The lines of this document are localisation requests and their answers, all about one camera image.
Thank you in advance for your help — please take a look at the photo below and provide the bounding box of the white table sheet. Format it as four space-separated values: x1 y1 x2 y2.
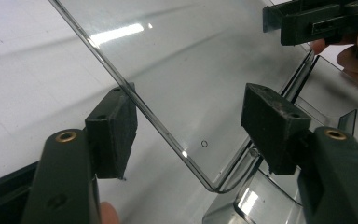
0 0 355 224

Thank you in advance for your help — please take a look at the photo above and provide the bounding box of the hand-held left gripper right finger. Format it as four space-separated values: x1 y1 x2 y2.
240 82 358 224

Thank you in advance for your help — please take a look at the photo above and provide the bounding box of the clear plastic compartment box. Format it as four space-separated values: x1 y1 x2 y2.
48 0 358 224

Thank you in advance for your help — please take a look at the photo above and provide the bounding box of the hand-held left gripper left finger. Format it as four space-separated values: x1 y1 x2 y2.
21 81 138 224

